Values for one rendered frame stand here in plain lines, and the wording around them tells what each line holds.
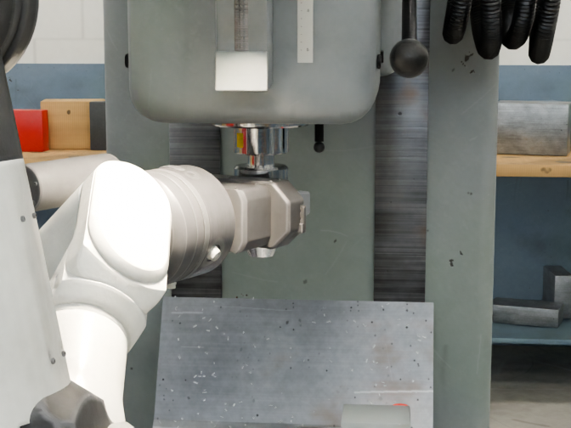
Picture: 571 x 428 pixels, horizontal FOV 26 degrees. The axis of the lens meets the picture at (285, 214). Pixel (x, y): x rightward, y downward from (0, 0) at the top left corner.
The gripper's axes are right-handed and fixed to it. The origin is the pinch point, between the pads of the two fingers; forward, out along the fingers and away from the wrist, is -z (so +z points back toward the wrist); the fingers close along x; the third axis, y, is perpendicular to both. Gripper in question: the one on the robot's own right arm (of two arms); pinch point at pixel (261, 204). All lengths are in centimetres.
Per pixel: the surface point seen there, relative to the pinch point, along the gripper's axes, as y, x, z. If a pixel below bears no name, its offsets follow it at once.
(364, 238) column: 9.0, 8.4, -36.9
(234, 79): -11.3, -5.1, 12.2
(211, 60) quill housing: -12.5, -1.2, 9.6
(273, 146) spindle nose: -5.2, -2.0, 1.4
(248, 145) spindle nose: -5.3, -0.2, 2.5
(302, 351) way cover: 22.1, 13.5, -31.2
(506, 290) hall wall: 95, 125, -405
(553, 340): 97, 83, -341
